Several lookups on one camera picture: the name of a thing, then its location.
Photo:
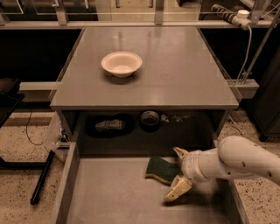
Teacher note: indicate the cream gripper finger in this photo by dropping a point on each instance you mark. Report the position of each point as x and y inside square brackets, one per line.
[182, 153]
[179, 186]

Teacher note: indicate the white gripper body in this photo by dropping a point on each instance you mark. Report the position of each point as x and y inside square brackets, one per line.
[191, 164]

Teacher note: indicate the green and yellow sponge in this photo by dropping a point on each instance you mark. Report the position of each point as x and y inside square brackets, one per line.
[161, 170]

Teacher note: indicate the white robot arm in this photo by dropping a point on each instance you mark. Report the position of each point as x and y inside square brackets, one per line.
[236, 157]

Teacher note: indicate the open grey top drawer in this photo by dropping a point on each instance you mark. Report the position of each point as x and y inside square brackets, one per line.
[114, 190]

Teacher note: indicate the grey cabinet with counter top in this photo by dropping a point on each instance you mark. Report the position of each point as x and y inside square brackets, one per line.
[178, 77]

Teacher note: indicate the small crumpled debris in cabinet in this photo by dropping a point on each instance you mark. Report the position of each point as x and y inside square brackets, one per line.
[176, 118]

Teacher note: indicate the roll of tape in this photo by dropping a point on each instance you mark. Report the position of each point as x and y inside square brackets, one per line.
[149, 118]

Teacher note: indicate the grey crumpled object in cabinet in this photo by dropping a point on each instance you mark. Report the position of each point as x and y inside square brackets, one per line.
[110, 125]

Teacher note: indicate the white bowl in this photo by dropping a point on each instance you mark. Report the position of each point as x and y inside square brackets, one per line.
[121, 64]

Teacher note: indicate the black table leg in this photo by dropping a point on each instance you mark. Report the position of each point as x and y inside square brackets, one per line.
[39, 186]

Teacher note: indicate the black desk left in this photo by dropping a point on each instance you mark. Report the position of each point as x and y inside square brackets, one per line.
[10, 98]

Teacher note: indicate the metal rail frame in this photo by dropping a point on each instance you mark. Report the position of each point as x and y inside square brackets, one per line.
[20, 14]

